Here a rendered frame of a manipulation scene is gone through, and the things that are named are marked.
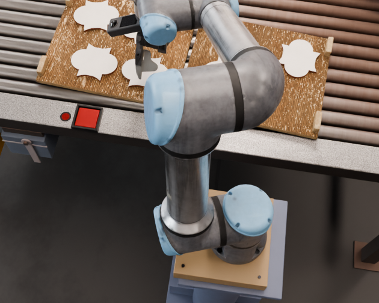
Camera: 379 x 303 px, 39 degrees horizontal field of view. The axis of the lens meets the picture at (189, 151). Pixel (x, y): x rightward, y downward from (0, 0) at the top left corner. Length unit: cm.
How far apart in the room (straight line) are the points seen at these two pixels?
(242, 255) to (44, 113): 69
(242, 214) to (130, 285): 120
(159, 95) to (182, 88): 4
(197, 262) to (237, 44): 61
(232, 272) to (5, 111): 78
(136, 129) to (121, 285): 96
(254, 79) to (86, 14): 96
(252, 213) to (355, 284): 129
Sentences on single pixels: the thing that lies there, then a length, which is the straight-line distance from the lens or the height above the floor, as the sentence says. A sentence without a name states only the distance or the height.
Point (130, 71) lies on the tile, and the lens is 157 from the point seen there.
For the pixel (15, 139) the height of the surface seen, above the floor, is 82.
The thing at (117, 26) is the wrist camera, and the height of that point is 115.
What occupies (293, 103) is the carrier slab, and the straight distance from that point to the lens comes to 156.
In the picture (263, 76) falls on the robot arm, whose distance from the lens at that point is 85.
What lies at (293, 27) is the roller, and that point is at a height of 92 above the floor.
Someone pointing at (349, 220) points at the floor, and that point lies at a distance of 249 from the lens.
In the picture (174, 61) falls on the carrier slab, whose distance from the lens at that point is 160.
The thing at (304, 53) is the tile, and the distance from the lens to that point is 166.
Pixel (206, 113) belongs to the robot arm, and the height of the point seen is 154.
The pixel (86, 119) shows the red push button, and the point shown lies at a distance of 152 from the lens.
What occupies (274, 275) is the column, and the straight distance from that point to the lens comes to 143.
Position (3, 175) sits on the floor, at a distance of 256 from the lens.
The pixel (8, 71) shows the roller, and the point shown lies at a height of 92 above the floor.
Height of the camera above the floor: 225
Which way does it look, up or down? 65 degrees down
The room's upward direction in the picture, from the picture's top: 4 degrees clockwise
